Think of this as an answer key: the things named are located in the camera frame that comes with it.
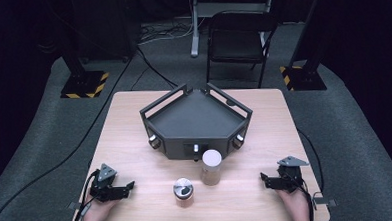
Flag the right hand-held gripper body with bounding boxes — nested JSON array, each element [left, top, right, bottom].
[[276, 155, 312, 194]]

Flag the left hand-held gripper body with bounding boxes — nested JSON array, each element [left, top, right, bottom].
[[87, 162, 122, 203]]

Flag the glass jar silver lid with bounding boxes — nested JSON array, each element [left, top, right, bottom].
[[172, 177, 195, 208]]

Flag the glass jar white lid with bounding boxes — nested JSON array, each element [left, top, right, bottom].
[[200, 148, 224, 187]]

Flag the black corner rack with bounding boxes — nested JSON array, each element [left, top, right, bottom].
[[138, 80, 256, 165]]

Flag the person's left hand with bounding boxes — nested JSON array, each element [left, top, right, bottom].
[[83, 196, 121, 221]]

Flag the person's right hand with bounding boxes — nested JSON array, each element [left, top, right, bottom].
[[276, 188, 312, 220]]

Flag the grey tape piece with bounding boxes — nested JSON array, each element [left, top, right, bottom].
[[312, 190, 338, 209], [67, 200, 90, 217]]

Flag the silver rack knob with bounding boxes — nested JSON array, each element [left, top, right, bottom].
[[192, 143, 201, 163], [147, 134, 162, 151], [231, 133, 247, 150]]

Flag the black stand striped base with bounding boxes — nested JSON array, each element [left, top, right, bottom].
[[57, 27, 111, 100], [276, 0, 331, 93]]

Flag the black folding chair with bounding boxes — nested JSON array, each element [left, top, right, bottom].
[[203, 8, 282, 91]]

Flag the black cabinet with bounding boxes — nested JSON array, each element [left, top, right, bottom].
[[70, 0, 140, 64]]

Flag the grey metal stand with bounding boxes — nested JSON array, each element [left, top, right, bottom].
[[188, 0, 279, 59]]

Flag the left hand-held gripper cable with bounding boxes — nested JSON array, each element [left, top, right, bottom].
[[68, 169, 104, 221]]

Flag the hand-held gripper cable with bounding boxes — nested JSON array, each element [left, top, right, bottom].
[[68, 169, 104, 221], [298, 176, 316, 221]]

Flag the right hand-held gripper cable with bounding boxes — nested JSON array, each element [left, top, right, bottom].
[[298, 176, 316, 221]]

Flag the thin black cable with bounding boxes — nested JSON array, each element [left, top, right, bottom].
[[296, 127, 326, 194]]

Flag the long black floor cable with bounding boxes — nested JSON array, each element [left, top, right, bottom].
[[0, 47, 147, 221]]

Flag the bundle of floor cables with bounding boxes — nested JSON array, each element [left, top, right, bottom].
[[137, 20, 196, 46]]

